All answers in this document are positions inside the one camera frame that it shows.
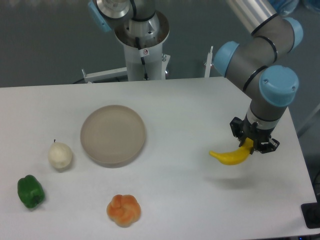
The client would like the black base cable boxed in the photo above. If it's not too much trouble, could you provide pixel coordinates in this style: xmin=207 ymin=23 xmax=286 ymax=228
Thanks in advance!
xmin=134 ymin=36 xmax=150 ymax=81

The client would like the white metal bracket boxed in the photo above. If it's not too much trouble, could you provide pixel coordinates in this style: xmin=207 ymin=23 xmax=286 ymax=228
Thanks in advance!
xmin=204 ymin=45 xmax=214 ymax=78
xmin=81 ymin=67 xmax=127 ymax=83

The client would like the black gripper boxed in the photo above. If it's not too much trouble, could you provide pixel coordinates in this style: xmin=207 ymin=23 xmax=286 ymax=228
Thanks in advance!
xmin=229 ymin=113 xmax=280 ymax=154

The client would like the orange knotted bread roll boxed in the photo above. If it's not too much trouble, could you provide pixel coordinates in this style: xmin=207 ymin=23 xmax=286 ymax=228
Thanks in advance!
xmin=106 ymin=194 xmax=141 ymax=228

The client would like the blue plastic bag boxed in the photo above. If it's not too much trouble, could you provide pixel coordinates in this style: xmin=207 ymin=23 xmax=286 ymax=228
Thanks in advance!
xmin=268 ymin=0 xmax=320 ymax=16

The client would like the white metal bracket right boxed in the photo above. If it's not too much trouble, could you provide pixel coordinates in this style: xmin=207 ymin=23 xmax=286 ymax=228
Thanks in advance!
xmin=204 ymin=45 xmax=214 ymax=78

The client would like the green bell pepper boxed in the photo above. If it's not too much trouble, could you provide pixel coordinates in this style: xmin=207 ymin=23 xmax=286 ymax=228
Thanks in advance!
xmin=17 ymin=175 xmax=46 ymax=209

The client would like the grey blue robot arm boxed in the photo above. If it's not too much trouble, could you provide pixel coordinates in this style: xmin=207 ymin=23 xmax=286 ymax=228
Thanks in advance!
xmin=88 ymin=0 xmax=303 ymax=154

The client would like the yellow banana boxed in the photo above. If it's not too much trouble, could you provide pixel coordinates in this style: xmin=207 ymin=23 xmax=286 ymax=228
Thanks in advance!
xmin=209 ymin=138 xmax=254 ymax=166

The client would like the black device at table edge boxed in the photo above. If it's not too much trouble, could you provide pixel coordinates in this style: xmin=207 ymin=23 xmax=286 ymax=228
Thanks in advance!
xmin=301 ymin=202 xmax=320 ymax=229

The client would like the white metal bracket left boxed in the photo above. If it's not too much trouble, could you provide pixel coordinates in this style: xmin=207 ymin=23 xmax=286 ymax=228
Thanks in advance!
xmin=81 ymin=67 xmax=127 ymax=83

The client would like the beige round plate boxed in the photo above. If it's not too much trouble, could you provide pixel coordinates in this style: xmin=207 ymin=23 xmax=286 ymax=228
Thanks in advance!
xmin=80 ymin=105 xmax=147 ymax=167

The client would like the white pear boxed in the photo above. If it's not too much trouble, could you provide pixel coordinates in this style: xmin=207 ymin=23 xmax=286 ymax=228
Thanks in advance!
xmin=47 ymin=140 xmax=73 ymax=172

